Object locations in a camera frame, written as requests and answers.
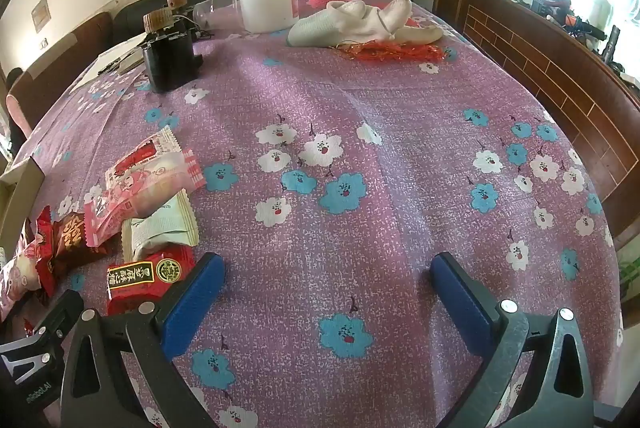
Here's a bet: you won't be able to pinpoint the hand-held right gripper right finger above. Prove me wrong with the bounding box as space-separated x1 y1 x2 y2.
431 252 596 428

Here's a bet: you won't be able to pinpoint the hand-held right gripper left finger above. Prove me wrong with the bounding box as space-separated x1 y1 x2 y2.
59 252 226 428

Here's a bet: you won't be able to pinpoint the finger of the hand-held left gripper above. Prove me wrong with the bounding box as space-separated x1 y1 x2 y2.
25 291 85 346

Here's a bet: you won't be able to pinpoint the red snack packet black label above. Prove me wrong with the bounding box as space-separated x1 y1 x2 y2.
106 244 197 316

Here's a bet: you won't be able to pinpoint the pink white snack packet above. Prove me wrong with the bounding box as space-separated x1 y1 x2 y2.
0 233 37 321

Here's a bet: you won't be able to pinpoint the plain red snack packet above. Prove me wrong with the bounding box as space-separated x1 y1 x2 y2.
29 205 57 300

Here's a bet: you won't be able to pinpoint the brown snack packet red ends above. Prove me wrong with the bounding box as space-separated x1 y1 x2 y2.
50 211 115 279

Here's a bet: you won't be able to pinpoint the pale green snack packet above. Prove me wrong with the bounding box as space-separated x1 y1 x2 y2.
121 189 200 261

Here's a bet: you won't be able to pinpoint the pink cake snack packet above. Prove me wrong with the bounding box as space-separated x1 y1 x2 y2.
107 148 207 209
82 188 166 249

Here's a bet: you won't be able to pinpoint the cardboard box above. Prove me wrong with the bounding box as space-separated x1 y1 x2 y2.
0 157 46 256

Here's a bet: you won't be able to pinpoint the white snack packet red label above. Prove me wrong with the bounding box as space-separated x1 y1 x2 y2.
112 127 181 174

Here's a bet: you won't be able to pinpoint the purple floral tablecloth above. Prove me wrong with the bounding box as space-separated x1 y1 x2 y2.
10 0 626 428

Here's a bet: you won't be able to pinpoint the brick pattern wooden panel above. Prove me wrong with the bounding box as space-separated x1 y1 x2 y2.
452 0 640 249

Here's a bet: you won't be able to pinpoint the black grinder wooden knob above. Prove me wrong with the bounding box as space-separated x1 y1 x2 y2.
142 7 203 94

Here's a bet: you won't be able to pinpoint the grey notebook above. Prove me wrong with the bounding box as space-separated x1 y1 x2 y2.
117 48 149 72

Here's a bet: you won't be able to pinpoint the white paper sheets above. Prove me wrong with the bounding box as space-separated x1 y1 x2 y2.
70 33 148 92

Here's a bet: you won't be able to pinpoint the brown chair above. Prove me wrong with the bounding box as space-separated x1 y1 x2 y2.
10 11 113 129

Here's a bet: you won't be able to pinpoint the clear plastic cup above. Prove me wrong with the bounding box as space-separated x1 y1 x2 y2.
192 0 240 29

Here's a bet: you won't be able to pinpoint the wooden knob device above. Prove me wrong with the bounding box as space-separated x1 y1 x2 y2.
166 0 202 40

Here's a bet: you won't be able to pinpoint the window sill clutter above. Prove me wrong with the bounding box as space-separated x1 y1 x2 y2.
515 0 640 82

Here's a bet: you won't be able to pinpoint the small wall picture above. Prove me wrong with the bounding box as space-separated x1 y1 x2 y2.
31 0 51 32

